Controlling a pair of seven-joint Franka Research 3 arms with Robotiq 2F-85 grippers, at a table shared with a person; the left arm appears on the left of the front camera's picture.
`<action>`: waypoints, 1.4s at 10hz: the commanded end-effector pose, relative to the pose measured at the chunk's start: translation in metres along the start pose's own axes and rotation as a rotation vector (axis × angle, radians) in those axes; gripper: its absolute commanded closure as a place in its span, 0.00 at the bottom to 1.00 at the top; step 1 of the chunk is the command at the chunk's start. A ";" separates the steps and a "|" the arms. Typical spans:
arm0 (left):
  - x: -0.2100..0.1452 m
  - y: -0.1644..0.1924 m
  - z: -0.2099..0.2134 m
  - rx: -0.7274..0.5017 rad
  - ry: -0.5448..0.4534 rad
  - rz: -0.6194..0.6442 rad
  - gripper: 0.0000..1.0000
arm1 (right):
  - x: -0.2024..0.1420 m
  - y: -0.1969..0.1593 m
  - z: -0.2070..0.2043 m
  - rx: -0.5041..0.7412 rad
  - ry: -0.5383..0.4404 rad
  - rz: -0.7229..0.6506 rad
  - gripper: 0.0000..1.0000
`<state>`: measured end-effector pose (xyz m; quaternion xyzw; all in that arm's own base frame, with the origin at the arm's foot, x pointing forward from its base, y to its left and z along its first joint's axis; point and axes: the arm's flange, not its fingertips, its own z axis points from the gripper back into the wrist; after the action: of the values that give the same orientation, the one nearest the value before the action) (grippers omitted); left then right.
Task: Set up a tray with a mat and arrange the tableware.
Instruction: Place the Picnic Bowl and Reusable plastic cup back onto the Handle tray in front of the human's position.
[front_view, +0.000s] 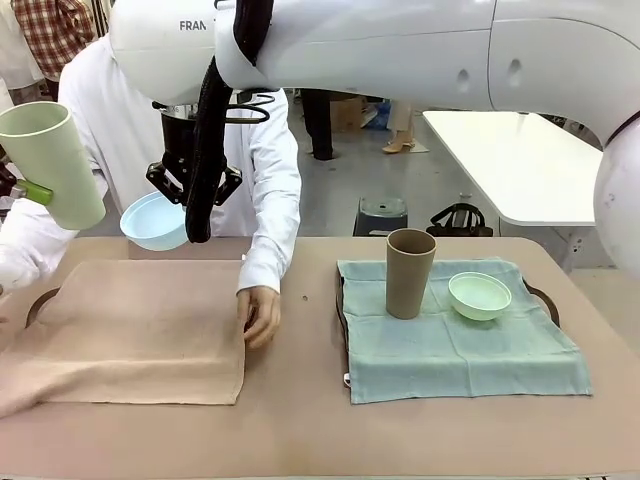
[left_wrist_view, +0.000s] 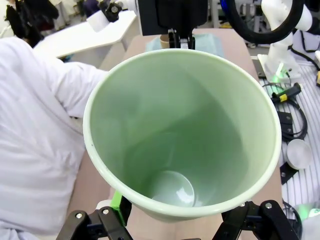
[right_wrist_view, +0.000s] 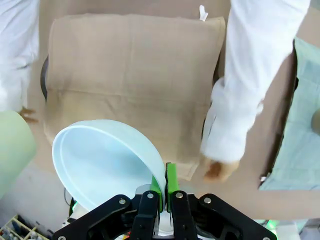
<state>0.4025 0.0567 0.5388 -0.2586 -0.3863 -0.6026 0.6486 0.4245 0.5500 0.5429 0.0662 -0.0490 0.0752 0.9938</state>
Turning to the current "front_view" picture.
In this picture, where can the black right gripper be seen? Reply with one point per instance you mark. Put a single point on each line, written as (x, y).
(177, 140)

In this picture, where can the light blue bowl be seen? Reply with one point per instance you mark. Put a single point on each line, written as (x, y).
(150, 230)

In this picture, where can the tall light green cup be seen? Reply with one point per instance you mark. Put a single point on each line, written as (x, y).
(55, 165)

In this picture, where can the beige cloth mat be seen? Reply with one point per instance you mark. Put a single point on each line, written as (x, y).
(125, 340)

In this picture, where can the tall brown cup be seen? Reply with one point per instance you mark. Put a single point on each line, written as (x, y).
(407, 280)

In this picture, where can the teal cloth mat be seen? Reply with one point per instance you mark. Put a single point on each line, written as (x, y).
(450, 360)

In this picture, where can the light green bowl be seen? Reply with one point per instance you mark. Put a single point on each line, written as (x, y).
(477, 300)

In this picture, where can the person's left forearm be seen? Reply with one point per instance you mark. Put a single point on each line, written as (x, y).
(272, 225)

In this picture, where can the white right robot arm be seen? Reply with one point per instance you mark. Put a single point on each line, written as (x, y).
(400, 50)

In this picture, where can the person's right forearm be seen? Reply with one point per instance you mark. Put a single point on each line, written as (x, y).
(25, 240)

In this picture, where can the dark brown serving tray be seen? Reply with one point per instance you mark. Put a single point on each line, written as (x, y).
(37, 299)
(340, 307)

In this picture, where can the person's left hand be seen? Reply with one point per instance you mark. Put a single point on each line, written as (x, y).
(265, 315)

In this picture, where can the person in white hoodie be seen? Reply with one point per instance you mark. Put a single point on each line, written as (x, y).
(125, 125)

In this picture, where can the person in red plaid shirt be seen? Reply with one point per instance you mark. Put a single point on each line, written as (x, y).
(55, 35)

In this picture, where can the person in red top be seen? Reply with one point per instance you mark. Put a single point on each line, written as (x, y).
(317, 125)

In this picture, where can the person in white clothes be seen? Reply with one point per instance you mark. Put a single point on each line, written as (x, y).
(15, 45)

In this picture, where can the cardboard box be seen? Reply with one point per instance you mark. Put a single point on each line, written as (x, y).
(347, 112)

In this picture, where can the grey plastic stool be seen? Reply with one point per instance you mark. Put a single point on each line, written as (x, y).
(380, 215)

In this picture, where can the person in khaki trousers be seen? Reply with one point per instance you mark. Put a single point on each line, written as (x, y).
(400, 125)

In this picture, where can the black bag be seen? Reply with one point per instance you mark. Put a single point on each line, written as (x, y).
(460, 222)

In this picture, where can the white background table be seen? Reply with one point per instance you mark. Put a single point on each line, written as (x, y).
(515, 165)

